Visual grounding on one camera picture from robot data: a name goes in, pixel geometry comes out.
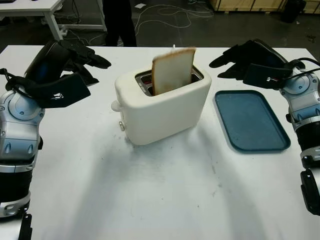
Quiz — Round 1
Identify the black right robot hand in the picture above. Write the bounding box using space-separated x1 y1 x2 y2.
208 39 289 81

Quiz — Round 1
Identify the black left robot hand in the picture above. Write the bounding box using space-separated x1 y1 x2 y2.
24 39 112 86

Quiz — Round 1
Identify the toasted bread slice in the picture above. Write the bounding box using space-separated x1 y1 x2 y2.
151 47 197 97

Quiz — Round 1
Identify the person in cream jacket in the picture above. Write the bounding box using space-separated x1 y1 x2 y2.
102 0 138 48

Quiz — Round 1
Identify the cream two-slot toaster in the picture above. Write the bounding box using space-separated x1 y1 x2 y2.
109 62 213 147

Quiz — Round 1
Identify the wooden crate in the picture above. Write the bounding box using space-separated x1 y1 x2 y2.
209 0 307 12

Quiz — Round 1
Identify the black bin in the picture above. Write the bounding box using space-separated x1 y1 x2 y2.
279 0 300 24

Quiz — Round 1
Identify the blue rectangular tray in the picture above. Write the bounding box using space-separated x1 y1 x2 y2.
212 89 292 154

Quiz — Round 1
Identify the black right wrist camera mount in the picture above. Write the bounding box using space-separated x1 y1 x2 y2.
242 63 293 91

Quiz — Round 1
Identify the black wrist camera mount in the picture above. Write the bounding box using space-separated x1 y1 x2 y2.
242 63 293 91
14 73 92 109

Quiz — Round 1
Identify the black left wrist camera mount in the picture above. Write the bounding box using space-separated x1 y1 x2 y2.
14 73 92 109

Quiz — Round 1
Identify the grey floor cable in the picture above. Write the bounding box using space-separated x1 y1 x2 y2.
66 28 111 46

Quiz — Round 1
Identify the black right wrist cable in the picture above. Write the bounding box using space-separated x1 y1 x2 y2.
282 57 320 81

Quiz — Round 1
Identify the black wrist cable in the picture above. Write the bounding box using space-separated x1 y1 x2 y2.
0 67 29 96
282 57 320 81

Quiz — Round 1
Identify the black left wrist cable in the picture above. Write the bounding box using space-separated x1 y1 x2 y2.
0 67 29 96

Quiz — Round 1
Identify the white metal-frame desk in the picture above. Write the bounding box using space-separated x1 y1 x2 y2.
0 0 108 42

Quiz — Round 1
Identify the white floor cable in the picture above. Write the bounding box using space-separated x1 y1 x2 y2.
134 2 216 47

